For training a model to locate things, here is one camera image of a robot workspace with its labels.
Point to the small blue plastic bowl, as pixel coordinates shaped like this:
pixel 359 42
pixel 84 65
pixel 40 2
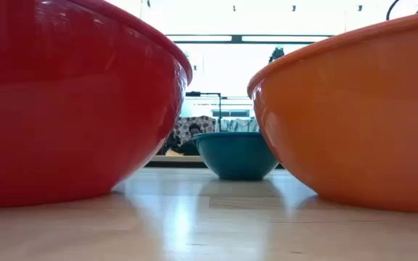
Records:
pixel 235 156

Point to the large red plastic bowl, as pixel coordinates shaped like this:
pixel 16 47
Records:
pixel 67 108

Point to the orange plastic bowl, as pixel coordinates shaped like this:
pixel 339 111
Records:
pixel 357 116

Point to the patterned chair back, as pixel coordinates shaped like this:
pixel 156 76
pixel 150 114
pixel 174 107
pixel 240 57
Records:
pixel 194 123

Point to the person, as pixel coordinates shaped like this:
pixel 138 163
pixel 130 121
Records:
pixel 189 139

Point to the black ceiling beam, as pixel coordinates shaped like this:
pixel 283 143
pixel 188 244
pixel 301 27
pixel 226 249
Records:
pixel 247 38

